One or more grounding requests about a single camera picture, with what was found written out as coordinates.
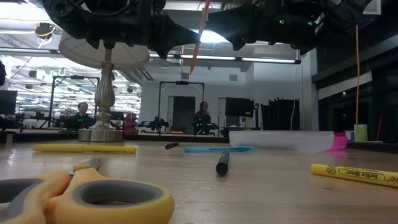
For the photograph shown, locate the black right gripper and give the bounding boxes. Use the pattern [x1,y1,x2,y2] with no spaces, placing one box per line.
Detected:
[206,0,318,54]

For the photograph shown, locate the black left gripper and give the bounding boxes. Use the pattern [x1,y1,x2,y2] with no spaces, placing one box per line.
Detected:
[83,0,200,59]

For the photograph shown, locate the orange pencil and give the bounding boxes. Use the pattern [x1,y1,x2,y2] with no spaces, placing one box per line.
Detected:
[189,0,213,75]

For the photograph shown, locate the pink lid clear pencil box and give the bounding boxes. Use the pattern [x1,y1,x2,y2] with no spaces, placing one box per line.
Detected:
[229,130,348,154]

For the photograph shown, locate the blue pen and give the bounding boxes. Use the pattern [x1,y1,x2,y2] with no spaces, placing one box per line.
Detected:
[184,146,256,154]

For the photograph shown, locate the plain yellow highlighter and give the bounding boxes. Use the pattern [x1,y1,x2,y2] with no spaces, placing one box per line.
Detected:
[32,143,137,154]

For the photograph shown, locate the yellow brite liner highlighter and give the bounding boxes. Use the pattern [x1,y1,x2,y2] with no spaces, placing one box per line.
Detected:
[310,164,398,189]

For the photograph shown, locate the yellow grey handled scissors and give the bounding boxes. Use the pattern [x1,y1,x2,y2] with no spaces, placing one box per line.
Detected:
[0,159,175,224]

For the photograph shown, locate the overhead light bar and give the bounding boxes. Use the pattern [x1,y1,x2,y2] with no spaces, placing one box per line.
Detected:
[0,46,302,65]

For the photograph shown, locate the black monitor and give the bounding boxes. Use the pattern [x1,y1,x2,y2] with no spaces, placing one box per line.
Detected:
[225,97,255,118]

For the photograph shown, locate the white shade silver table lamp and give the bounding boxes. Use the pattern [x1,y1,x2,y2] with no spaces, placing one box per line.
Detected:
[58,30,151,142]

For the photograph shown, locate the person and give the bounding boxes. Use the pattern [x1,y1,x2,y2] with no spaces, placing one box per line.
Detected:
[193,101,213,134]
[67,101,96,130]

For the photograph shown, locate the black folded panels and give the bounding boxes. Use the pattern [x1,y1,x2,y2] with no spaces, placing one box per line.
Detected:
[261,98,301,131]

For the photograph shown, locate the pink background object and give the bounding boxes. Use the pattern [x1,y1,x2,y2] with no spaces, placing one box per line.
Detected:
[123,113,138,134]

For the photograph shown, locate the green white cup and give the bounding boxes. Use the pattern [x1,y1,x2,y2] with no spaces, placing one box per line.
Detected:
[354,124,369,142]

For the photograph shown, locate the black television screen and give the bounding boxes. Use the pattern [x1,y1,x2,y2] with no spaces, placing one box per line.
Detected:
[0,90,18,115]

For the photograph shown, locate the distant black rig frame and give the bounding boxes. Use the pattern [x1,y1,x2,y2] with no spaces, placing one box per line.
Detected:
[48,75,101,129]
[157,80,205,136]

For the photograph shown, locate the black aluminium table frame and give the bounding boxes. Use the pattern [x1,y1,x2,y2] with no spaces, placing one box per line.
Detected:
[0,129,398,154]

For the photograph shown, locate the ceiling cable reel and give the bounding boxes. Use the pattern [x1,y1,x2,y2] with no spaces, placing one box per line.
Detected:
[34,22,57,40]

